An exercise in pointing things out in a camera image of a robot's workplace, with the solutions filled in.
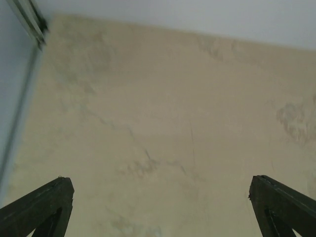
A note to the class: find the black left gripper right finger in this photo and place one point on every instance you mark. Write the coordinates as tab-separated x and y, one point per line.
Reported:
280	210

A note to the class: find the aluminium corner post left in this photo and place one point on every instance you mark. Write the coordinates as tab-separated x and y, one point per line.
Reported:
31	18

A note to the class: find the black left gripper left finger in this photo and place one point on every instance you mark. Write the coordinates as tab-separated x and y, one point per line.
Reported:
44	212

